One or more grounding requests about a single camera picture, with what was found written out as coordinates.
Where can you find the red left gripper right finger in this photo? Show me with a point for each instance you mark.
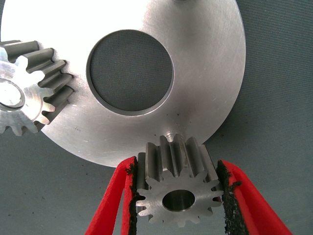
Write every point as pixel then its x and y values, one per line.
pixel 252 208

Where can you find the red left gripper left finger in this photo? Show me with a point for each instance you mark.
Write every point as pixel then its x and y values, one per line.
pixel 110 208

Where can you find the steel planetary spur gear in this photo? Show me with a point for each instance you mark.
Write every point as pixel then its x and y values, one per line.
pixel 31 95
pixel 156 203

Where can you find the round metal carrier plate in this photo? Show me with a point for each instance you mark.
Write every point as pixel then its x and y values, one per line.
pixel 200 73

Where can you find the dark grey table cloth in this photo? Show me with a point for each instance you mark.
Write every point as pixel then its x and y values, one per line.
pixel 281 73

